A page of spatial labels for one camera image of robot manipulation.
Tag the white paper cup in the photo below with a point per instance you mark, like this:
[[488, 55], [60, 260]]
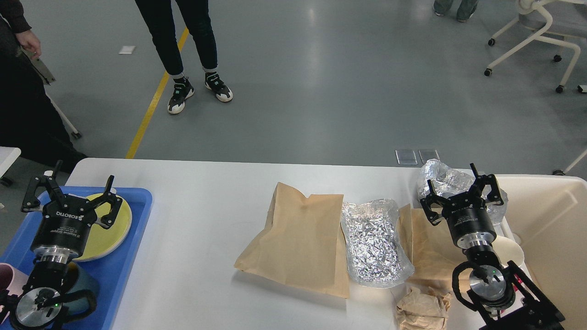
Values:
[[508, 250]]

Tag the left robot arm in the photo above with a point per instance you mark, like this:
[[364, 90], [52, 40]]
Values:
[[42, 304]]

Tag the large brown paper bag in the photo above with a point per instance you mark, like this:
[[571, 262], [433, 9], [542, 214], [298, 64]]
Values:
[[302, 244]]

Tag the floor outlet cover plates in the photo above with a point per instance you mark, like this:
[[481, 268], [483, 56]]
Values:
[[415, 157]]

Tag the blue plastic tray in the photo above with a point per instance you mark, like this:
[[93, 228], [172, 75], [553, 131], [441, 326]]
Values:
[[111, 271]]

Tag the white office chair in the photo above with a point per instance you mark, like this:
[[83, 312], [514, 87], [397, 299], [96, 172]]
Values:
[[550, 21]]

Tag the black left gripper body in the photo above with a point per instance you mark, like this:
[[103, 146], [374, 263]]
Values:
[[64, 226]]

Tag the dark green mug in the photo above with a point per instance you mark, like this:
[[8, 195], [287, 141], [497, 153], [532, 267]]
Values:
[[78, 279]]

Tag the pink mug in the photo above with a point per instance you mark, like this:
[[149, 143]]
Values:
[[12, 281]]

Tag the beige plastic bin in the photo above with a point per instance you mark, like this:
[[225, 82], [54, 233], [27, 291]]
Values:
[[549, 214]]

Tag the crumpled foil container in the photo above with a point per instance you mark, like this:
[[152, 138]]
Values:
[[448, 182]]

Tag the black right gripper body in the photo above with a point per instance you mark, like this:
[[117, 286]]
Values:
[[468, 221]]

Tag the grey chair left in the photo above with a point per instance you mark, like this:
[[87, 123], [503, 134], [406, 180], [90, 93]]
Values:
[[48, 78]]

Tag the crumpled brown paper ball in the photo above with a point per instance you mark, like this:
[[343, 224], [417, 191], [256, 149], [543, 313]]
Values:
[[423, 309]]

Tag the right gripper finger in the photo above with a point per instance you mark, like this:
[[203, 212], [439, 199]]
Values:
[[433, 217], [478, 186]]

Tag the yellow round plate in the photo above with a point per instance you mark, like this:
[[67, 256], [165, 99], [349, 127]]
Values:
[[103, 241]]

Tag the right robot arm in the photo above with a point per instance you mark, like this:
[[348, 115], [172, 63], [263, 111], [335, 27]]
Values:
[[504, 296]]

